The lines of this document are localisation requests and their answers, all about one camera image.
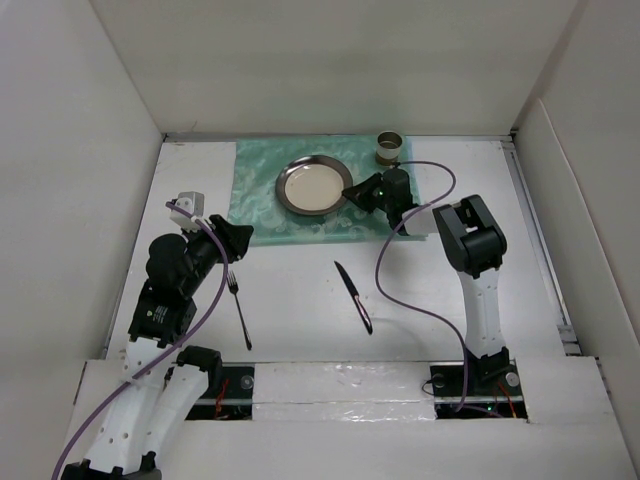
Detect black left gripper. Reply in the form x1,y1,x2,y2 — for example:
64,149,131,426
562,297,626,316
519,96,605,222
181,213,251,295

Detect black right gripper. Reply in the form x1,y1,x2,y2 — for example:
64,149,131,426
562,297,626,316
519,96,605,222
341,170,393,213

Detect dark metal fork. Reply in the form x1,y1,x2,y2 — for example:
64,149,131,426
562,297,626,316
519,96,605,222
227,271,253,351

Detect metal cup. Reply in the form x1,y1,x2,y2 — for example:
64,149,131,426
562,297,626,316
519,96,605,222
375,131,404,166

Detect round metal plate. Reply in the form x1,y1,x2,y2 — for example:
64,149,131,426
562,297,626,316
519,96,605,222
275,154,353,216

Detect black table knife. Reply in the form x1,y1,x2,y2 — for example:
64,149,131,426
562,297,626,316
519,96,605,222
334,261,373,335

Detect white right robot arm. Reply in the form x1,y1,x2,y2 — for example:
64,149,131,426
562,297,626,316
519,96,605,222
342,161,510,397

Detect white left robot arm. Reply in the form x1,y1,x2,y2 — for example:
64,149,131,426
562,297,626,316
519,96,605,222
52,208,254,479

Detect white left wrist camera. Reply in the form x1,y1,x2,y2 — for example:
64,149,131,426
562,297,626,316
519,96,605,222
169,191,205,232

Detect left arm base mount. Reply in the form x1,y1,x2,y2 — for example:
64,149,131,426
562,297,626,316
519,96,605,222
186,363,255,421

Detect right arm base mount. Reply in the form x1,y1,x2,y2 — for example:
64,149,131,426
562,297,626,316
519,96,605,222
422,363,528,420

